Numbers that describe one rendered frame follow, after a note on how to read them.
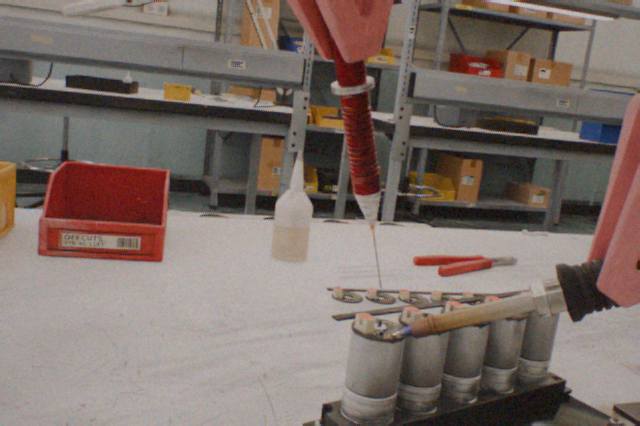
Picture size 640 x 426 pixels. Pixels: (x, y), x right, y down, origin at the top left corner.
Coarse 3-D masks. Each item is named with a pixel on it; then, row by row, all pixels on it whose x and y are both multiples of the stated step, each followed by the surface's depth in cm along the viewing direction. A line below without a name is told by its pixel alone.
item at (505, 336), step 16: (496, 320) 34; (512, 320) 34; (496, 336) 35; (512, 336) 34; (496, 352) 35; (512, 352) 35; (496, 368) 35; (512, 368) 35; (480, 384) 35; (496, 384) 35; (512, 384) 35
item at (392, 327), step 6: (378, 318) 32; (354, 324) 31; (384, 324) 31; (390, 324) 31; (396, 324) 31; (354, 330) 30; (378, 330) 30; (390, 330) 30; (396, 330) 30; (366, 336) 30; (372, 336) 29; (378, 336) 30; (384, 336) 30; (396, 336) 30; (402, 336) 30
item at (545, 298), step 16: (544, 288) 28; (560, 288) 28; (480, 304) 29; (496, 304) 28; (512, 304) 28; (528, 304) 28; (544, 304) 28; (560, 304) 28; (416, 320) 29; (432, 320) 29; (448, 320) 29; (464, 320) 29; (480, 320) 29; (416, 336) 29
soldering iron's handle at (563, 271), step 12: (564, 264) 28; (576, 264) 28; (588, 264) 28; (600, 264) 27; (636, 264) 27; (564, 276) 27; (576, 276) 27; (588, 276) 27; (564, 288) 27; (576, 288) 27; (588, 288) 27; (576, 300) 27; (588, 300) 27; (600, 300) 27; (612, 300) 27; (576, 312) 27; (588, 312) 27
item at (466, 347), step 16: (464, 336) 33; (480, 336) 33; (448, 352) 33; (464, 352) 33; (480, 352) 33; (448, 368) 33; (464, 368) 33; (480, 368) 34; (448, 384) 33; (464, 384) 33; (448, 400) 33; (464, 400) 33
